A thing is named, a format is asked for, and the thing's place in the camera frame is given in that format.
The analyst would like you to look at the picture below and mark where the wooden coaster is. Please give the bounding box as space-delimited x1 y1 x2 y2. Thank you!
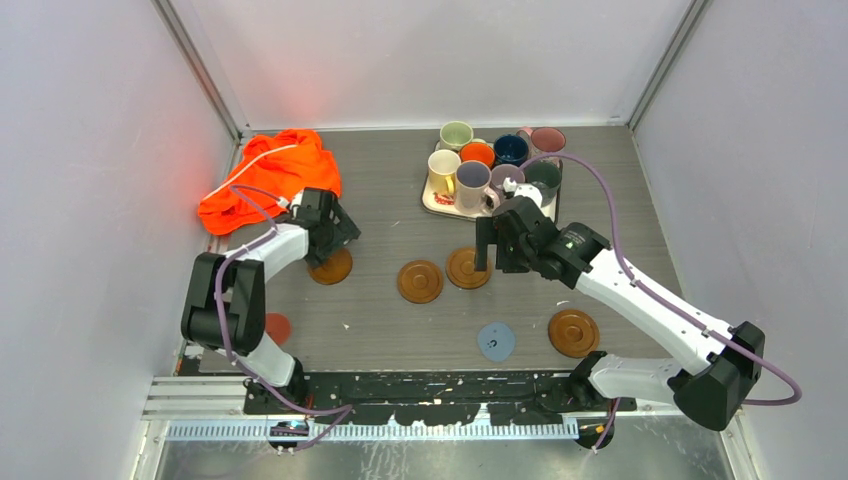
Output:
308 248 353 285
547 309 600 358
396 260 444 304
445 247 493 290

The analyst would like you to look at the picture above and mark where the blue coaster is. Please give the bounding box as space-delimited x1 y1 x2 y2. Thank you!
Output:
477 322 516 363

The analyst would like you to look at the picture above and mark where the red coaster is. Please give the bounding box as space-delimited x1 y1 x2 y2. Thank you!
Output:
265 313 292 346

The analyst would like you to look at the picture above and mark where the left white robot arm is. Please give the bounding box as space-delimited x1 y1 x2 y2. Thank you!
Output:
180 188 361 413

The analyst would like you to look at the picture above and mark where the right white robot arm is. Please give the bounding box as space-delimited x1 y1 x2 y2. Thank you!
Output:
475 196 765 431

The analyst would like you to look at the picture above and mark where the lilac mug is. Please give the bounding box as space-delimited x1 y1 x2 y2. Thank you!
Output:
490 164 525 198

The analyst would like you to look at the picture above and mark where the white strawberry tray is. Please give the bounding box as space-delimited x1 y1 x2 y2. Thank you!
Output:
419 140 564 224

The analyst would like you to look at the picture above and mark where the dark green mug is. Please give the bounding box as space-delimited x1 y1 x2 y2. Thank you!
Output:
524 160 562 207

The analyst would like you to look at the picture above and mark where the orange mug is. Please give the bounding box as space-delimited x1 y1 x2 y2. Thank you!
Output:
459 141 496 169

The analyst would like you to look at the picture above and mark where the cream yellow mug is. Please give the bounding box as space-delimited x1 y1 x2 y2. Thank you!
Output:
427 149 461 196

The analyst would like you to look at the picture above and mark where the dark blue mug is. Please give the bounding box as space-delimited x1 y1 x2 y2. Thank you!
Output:
492 134 530 167

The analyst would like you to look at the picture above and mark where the orange cloth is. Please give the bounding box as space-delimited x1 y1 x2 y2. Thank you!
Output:
197 129 342 236

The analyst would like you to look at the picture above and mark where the pink speckled mug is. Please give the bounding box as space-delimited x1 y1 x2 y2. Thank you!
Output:
516 127 567 159

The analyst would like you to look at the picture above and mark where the light green mug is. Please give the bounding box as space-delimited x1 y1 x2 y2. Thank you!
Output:
439 121 475 152

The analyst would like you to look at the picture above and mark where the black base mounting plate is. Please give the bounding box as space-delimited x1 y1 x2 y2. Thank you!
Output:
281 370 611 426

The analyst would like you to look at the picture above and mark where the white pink-handled mug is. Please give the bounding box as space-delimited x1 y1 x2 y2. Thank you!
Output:
454 160 501 215

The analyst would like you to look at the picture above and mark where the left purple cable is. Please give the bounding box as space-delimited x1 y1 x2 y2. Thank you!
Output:
213 184 355 452

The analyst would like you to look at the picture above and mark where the aluminium front rail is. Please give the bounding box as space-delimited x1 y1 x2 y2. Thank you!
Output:
165 418 579 443

